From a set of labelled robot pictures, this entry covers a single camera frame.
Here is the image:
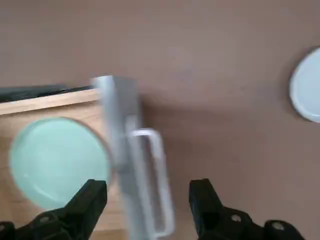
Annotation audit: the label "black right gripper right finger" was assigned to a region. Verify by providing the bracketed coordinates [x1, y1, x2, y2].
[188, 178, 308, 240]

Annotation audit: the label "white drawer handle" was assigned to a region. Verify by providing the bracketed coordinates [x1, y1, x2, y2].
[127, 128, 176, 238]

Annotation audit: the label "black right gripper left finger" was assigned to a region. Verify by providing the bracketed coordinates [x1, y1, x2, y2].
[0, 178, 108, 240]

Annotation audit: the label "mint green plate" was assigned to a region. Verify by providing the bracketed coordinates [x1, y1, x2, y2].
[8, 117, 113, 211]

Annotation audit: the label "light gray plate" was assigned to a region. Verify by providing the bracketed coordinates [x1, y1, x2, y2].
[288, 46, 320, 123]

